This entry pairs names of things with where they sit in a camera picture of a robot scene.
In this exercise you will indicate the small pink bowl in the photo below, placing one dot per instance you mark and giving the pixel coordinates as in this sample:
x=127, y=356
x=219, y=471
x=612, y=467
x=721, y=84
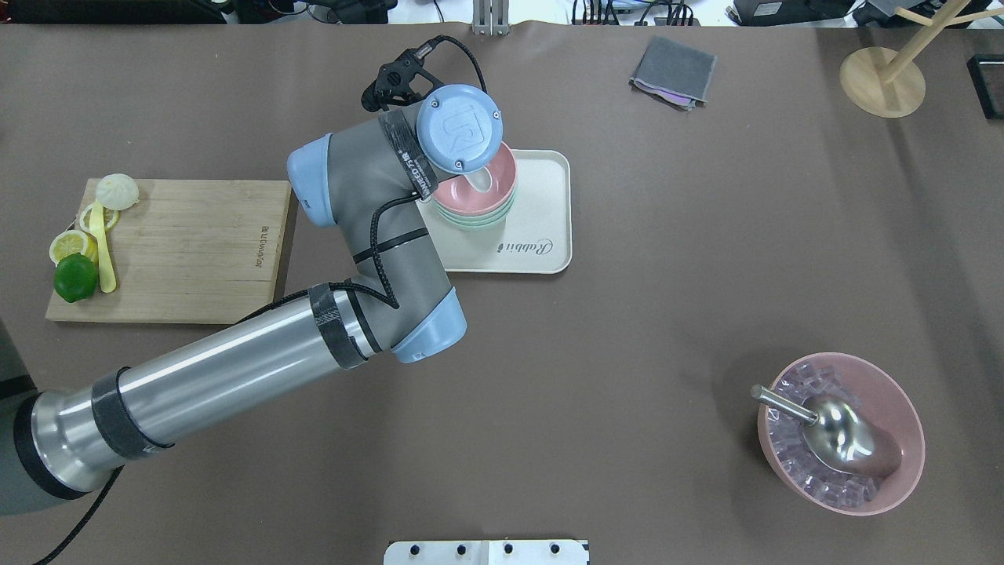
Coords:
x=458, y=196

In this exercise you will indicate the white ceramic spoon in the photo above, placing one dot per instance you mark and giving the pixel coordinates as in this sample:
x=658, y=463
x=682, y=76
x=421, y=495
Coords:
x=481, y=180

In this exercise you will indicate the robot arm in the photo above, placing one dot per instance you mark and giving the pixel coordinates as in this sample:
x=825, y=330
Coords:
x=366, y=181

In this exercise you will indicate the large pink bowl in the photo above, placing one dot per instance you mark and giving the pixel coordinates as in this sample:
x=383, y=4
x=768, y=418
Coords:
x=881, y=401

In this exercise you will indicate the green stacked bowls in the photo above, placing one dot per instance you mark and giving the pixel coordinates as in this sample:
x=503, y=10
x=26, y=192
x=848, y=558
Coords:
x=477, y=222

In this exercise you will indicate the cream rabbit tray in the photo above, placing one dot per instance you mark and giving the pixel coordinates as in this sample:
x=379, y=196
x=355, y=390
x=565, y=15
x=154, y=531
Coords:
x=536, y=236

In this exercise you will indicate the wooden cutting board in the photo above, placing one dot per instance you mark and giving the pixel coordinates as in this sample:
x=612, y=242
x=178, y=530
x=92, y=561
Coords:
x=191, y=252

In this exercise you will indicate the grey folded cloth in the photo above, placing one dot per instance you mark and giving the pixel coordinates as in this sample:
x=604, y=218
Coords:
x=675, y=72

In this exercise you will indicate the white steamed bun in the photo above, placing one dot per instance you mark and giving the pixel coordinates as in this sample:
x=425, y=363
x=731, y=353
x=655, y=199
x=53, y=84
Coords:
x=117, y=192

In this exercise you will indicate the lemon slice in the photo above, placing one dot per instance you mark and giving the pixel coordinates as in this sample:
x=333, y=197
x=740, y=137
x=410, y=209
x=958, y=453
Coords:
x=83, y=222

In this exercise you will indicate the lemon half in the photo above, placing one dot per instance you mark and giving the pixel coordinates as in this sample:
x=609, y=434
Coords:
x=71, y=242

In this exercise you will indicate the green lime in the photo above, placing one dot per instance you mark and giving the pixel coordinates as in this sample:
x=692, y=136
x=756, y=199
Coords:
x=75, y=278

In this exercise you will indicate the wooden cup tree stand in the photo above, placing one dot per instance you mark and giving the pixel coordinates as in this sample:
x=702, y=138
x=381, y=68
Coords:
x=887, y=83

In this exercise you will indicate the metal ice scoop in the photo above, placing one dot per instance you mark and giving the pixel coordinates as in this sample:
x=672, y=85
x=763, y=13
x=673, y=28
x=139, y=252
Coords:
x=839, y=437

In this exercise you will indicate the black glass rack tray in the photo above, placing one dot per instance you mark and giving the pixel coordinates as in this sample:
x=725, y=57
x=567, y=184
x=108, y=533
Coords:
x=986, y=72

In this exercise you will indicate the aluminium frame post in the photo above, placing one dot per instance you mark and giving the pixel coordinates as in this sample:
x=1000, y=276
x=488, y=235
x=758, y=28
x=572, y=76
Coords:
x=491, y=17

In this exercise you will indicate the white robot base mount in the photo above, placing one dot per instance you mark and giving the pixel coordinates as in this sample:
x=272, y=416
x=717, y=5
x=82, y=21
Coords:
x=498, y=551

